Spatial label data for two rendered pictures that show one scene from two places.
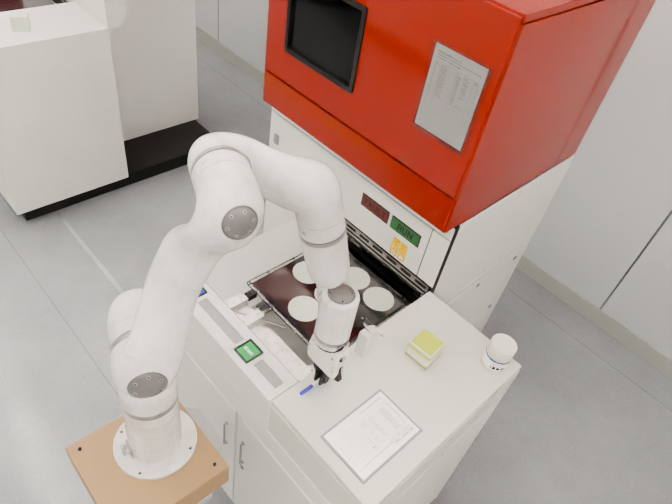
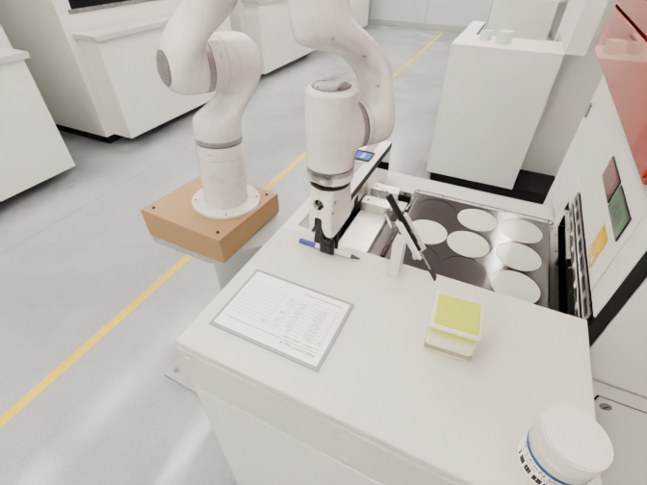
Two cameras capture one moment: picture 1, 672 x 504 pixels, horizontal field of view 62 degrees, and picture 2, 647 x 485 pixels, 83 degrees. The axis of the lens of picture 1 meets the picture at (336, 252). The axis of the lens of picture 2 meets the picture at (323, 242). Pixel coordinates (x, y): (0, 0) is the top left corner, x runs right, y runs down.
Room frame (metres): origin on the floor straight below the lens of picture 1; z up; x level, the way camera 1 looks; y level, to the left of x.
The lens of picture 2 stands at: (0.66, -0.59, 1.48)
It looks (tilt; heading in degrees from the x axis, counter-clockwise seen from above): 40 degrees down; 77
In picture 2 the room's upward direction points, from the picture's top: straight up
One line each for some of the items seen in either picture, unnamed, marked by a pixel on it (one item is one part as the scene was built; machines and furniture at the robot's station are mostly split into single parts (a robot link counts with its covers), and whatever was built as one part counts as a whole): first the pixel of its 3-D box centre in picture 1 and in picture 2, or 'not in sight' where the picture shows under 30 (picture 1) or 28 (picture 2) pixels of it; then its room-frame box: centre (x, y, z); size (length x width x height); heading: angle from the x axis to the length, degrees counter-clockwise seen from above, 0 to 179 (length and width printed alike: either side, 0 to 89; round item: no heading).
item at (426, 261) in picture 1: (345, 204); (593, 184); (1.47, 0.00, 1.02); 0.82 x 0.03 x 0.40; 51
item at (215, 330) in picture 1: (220, 336); (345, 197); (0.93, 0.27, 0.89); 0.55 x 0.09 x 0.14; 51
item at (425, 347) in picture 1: (424, 349); (452, 326); (0.95, -0.29, 1.00); 0.07 x 0.07 x 0.07; 55
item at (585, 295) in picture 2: (377, 249); (581, 245); (1.35, -0.13, 0.96); 0.44 x 0.01 x 0.02; 51
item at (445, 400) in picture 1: (399, 397); (381, 354); (0.85, -0.25, 0.89); 0.62 x 0.35 x 0.14; 141
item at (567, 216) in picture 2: (373, 263); (565, 267); (1.34, -0.13, 0.89); 0.44 x 0.02 x 0.10; 51
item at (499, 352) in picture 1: (498, 354); (558, 452); (0.97, -0.49, 1.01); 0.07 x 0.07 x 0.10
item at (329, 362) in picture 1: (327, 350); (329, 199); (0.81, -0.03, 1.09); 0.10 x 0.07 x 0.11; 51
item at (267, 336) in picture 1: (266, 344); (365, 229); (0.95, 0.14, 0.87); 0.36 x 0.08 x 0.03; 51
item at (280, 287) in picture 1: (330, 293); (470, 243); (1.17, -0.01, 0.90); 0.34 x 0.34 x 0.01; 51
